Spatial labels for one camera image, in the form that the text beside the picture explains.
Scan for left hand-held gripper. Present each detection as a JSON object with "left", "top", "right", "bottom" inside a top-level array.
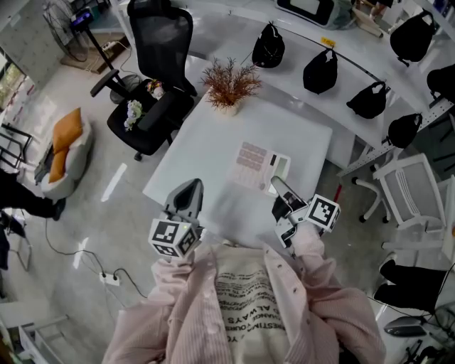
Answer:
[{"left": 148, "top": 178, "right": 206, "bottom": 259}]

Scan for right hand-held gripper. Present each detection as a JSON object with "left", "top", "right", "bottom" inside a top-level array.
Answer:
[{"left": 270, "top": 175, "right": 341, "bottom": 250}]

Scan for pink and white calculator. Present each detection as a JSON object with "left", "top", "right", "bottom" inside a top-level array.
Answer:
[{"left": 232, "top": 141, "right": 291, "bottom": 196}]

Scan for person's left forearm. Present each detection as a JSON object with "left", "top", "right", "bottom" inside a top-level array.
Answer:
[{"left": 150, "top": 244, "right": 216, "bottom": 303}]

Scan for person's right forearm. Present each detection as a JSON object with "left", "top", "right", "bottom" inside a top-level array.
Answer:
[{"left": 290, "top": 223, "right": 339, "bottom": 296}]

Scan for white perforated shelf rack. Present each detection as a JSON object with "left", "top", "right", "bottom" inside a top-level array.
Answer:
[{"left": 336, "top": 99, "right": 455, "bottom": 178}]

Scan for white flower bunch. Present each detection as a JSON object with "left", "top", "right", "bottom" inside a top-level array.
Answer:
[{"left": 123, "top": 99, "right": 147, "bottom": 132}]

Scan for white power strip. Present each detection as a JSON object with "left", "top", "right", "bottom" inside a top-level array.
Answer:
[{"left": 98, "top": 271, "right": 122, "bottom": 287}]

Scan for dried orange plant in pot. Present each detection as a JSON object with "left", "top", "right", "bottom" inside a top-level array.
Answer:
[{"left": 200, "top": 56, "right": 263, "bottom": 117}]

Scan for pink flowers in small pot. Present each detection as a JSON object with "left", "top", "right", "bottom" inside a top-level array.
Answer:
[{"left": 145, "top": 78, "right": 166, "bottom": 100}]

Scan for black hanging bag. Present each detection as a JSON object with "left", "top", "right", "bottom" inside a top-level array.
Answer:
[
  {"left": 346, "top": 81, "right": 389, "bottom": 120},
  {"left": 426, "top": 64, "right": 455, "bottom": 105},
  {"left": 302, "top": 48, "right": 339, "bottom": 95},
  {"left": 386, "top": 112, "right": 424, "bottom": 150}
]

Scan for person's torso in pink shirt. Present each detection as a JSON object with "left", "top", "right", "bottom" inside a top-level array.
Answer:
[{"left": 102, "top": 240, "right": 387, "bottom": 364}]

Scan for small orange cushion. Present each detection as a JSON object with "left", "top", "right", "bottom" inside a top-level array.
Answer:
[{"left": 47, "top": 149, "right": 70, "bottom": 184}]

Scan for white mesh chair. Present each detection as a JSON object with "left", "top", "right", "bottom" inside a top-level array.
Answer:
[{"left": 351, "top": 152, "right": 453, "bottom": 232}]

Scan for large orange cushion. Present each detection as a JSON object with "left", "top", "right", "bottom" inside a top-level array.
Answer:
[{"left": 52, "top": 107, "right": 84, "bottom": 155}]

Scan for black mesh office chair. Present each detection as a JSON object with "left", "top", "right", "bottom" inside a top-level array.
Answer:
[{"left": 90, "top": 0, "right": 198, "bottom": 161}]

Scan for black stand with device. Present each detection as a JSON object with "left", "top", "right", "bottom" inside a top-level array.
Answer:
[{"left": 69, "top": 9, "right": 144, "bottom": 105}]

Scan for wooden platform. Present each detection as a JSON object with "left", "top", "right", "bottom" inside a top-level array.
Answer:
[{"left": 59, "top": 33, "right": 131, "bottom": 75}]

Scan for grey handheld appliance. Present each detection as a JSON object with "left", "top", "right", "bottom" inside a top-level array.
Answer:
[{"left": 383, "top": 315, "right": 428, "bottom": 338}]

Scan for large black backpack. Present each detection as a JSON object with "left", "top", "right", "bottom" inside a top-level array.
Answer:
[{"left": 389, "top": 9, "right": 437, "bottom": 68}]

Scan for metal floor fan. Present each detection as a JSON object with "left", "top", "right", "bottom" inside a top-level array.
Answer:
[{"left": 42, "top": 0, "right": 90, "bottom": 63}]

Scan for black floor cable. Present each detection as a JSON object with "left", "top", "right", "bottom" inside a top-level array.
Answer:
[{"left": 43, "top": 217, "right": 149, "bottom": 299}]

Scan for black bag with white cord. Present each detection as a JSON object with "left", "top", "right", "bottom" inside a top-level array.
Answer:
[{"left": 251, "top": 21, "right": 287, "bottom": 70}]

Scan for white machine with dark frame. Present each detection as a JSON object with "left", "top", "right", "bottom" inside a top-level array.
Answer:
[{"left": 274, "top": 0, "right": 336, "bottom": 26}]

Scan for black metal frame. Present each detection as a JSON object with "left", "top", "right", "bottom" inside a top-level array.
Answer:
[{"left": 0, "top": 122, "right": 33, "bottom": 172}]

